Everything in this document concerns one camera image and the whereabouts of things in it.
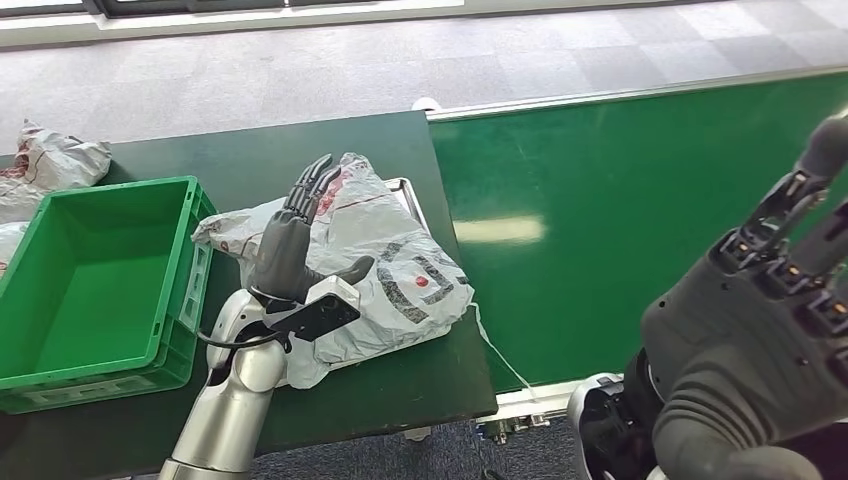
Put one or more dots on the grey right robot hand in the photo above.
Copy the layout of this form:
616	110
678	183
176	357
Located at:
735	344

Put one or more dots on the white poly bag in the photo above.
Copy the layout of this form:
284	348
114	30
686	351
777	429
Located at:
10	245

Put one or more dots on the dark green table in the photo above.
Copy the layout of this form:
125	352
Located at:
384	139

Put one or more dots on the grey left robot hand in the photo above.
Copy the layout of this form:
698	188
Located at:
281	255

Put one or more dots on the white round conveyor foot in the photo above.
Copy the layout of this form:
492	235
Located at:
426	104

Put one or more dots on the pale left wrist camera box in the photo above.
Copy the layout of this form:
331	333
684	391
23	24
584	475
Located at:
321	311

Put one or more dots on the white table foot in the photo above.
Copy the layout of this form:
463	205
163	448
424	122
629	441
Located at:
417	434

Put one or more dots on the crumpled grey poly bag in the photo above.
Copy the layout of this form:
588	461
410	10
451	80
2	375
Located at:
56	159

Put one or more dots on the white scale with steel tray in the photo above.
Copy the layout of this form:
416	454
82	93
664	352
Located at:
412	202

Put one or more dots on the green conveyor belt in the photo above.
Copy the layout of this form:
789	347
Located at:
596	199

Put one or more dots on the green plastic crate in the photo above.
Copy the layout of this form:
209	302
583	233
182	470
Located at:
93	285

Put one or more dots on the dark window frame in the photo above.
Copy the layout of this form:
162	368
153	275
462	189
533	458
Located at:
199	6

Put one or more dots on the grey poly mailer red print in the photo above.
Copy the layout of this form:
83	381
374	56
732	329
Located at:
384	252

